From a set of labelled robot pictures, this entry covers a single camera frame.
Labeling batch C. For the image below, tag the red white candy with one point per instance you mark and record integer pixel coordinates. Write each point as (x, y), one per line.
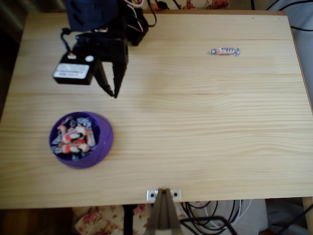
(73, 135)
(225, 51)
(90, 137)
(74, 148)

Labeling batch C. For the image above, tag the purple plastic bowl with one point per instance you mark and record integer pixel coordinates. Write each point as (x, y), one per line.
(102, 147)

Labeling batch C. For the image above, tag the floral patterned cloth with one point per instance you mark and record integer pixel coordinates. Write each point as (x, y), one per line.
(102, 220)
(215, 3)

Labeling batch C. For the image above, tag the black stand leg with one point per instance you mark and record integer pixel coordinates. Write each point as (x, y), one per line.
(127, 220)

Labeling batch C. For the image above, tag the wooden table leg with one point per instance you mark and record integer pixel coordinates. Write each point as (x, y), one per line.
(308, 210)

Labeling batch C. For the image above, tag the black camera box white label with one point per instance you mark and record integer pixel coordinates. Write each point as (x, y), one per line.
(73, 71)

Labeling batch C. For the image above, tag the silver metal bracket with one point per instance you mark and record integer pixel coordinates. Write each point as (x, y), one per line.
(150, 195)

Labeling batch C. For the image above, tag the camera mount post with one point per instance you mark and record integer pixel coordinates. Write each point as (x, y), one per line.
(163, 210)

